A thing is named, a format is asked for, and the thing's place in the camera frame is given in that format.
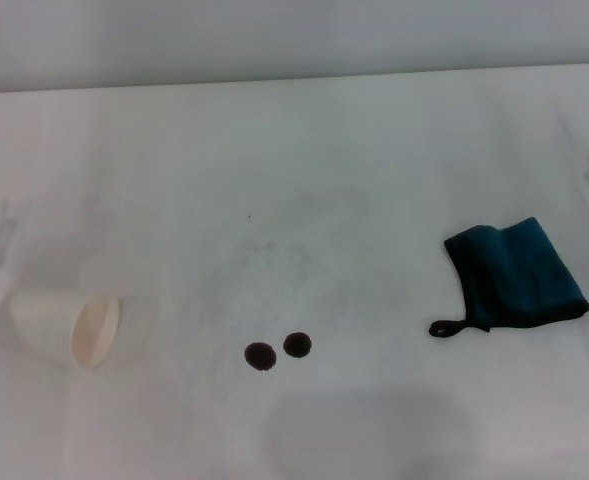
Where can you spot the larger black water stain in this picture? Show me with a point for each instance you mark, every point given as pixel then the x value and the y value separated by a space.
pixel 259 355

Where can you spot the white paper cup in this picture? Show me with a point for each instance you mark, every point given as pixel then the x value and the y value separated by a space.
pixel 44 325

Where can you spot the blue rag with black trim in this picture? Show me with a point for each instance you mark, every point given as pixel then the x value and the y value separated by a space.
pixel 519 270

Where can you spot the smaller black water stain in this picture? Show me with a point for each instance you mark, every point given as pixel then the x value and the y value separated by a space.
pixel 297 344

